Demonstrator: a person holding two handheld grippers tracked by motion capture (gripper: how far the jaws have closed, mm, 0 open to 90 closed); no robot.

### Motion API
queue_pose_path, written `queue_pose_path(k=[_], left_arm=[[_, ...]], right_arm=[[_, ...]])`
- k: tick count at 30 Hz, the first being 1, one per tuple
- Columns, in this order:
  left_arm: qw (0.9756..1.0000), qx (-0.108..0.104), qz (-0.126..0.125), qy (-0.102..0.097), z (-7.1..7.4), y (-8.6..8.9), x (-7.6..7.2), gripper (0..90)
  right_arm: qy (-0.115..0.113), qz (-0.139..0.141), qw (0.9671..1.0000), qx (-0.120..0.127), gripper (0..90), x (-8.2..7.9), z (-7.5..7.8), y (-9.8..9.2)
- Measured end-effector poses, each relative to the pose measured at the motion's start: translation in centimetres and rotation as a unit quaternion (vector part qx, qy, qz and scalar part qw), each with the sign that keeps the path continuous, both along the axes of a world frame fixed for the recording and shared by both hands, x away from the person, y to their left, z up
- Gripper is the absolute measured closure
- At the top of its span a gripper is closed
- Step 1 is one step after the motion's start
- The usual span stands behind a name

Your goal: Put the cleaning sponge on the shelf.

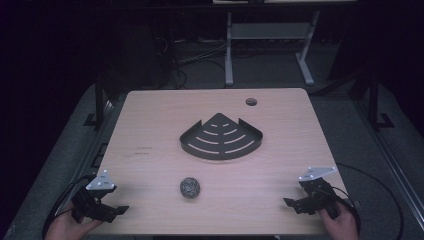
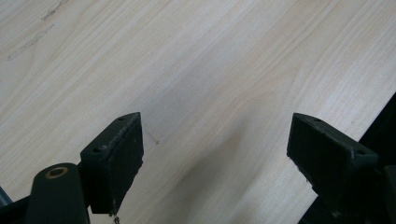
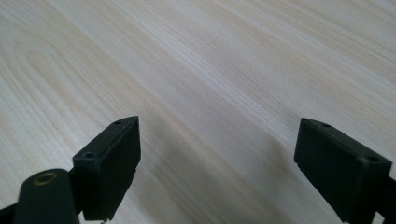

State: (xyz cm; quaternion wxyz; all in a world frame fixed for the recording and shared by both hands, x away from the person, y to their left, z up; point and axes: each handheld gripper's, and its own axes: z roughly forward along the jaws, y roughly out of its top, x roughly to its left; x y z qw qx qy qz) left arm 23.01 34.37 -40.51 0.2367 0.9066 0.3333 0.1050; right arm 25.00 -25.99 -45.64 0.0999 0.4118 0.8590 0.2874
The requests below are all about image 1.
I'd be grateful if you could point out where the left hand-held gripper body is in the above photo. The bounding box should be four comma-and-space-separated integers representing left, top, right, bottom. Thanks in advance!
70, 168, 118, 224

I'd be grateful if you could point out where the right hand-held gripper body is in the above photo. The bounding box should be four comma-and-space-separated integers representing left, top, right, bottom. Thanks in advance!
298, 166, 348, 220

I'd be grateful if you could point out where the person's left hand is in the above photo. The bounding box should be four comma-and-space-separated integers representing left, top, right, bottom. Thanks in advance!
44, 202, 105, 240

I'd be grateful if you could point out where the person's right hand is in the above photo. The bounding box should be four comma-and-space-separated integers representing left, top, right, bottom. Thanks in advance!
317, 201, 360, 240

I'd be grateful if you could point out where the steel wool ball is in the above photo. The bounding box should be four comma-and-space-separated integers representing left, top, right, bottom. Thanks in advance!
179, 177, 202, 200

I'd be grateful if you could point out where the black metal corner shelf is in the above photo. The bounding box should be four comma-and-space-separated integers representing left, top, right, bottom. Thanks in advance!
179, 112, 264, 161

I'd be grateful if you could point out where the black metal stand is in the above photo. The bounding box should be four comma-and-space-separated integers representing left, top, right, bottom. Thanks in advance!
83, 73, 113, 130
365, 72, 396, 132

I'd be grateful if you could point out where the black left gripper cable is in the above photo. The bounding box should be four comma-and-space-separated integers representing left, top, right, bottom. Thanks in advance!
41, 174, 98, 240

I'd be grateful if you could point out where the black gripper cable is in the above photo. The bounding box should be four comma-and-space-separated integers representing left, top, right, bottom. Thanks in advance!
334, 161, 405, 240
41, 174, 98, 240

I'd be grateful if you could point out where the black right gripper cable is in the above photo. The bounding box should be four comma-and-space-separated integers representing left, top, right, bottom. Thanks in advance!
334, 161, 405, 240

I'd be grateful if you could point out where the aluminium floor rail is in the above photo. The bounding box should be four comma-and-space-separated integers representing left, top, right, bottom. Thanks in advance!
353, 99, 424, 232

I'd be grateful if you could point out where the grey metal desk frame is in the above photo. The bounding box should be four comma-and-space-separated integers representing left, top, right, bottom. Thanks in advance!
224, 10, 322, 87

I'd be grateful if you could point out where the bundle of floor cables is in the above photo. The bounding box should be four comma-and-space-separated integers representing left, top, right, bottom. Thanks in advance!
159, 36, 228, 90

